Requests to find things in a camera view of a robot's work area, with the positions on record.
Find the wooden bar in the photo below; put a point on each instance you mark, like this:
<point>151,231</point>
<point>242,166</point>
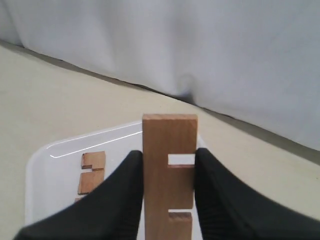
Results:
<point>168,189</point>

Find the white plastic tray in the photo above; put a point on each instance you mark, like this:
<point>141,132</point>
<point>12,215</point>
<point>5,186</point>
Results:
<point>53,173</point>

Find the white cloth backdrop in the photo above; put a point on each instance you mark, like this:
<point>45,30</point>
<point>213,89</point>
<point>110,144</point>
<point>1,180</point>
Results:
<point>254,60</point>

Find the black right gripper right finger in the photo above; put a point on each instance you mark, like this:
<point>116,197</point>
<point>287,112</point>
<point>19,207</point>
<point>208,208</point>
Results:
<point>229,209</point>

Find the wooden bar horizontal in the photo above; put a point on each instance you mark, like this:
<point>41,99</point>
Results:
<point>95,163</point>

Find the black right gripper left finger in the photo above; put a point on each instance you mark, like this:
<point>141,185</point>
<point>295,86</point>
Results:
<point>112,211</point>

